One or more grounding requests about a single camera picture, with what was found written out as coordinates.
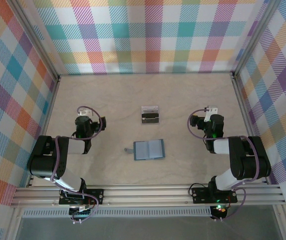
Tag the dark grey credit card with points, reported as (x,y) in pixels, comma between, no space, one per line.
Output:
(150,121)

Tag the black credit card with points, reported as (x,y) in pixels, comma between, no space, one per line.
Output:
(150,115)

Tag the white credit card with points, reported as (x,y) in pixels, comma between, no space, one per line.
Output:
(150,109)

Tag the blue card holder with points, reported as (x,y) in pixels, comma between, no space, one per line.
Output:
(155,150)

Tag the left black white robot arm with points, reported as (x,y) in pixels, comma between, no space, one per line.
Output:
(43,160)

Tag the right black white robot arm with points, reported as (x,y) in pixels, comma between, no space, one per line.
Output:
(247,160)

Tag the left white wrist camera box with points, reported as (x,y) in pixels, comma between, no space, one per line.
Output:
(87,112)

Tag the aluminium side rail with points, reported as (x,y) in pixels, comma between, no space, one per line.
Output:
(249,125)
(45,127)

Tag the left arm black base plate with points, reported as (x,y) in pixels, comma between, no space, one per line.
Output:
(95,195)

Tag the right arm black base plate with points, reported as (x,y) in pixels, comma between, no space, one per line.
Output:
(200,195)

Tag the aluminium mounting rail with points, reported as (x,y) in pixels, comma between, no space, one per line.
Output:
(145,195)

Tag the aluminium frame post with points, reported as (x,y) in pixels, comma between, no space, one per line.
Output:
(253,37)
(41,47)

